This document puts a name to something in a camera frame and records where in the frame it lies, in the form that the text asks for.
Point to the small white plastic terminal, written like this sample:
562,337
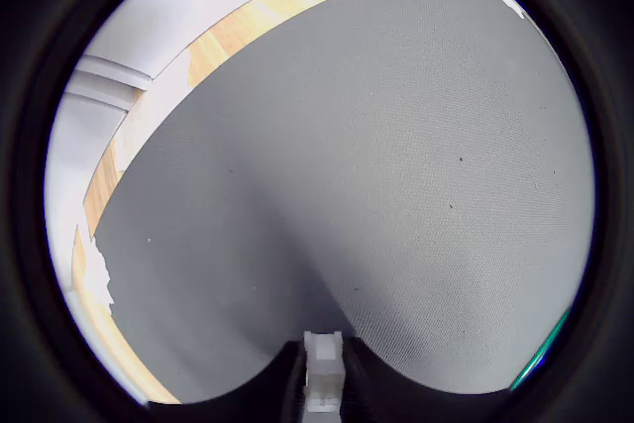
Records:
324,368

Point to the round green lid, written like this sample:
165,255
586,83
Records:
542,351

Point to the white masking tape piece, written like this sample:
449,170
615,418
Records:
96,269

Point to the dark grey mat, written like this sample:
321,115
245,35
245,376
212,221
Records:
347,145

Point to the white partition box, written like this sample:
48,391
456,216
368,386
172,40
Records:
148,12
74,155

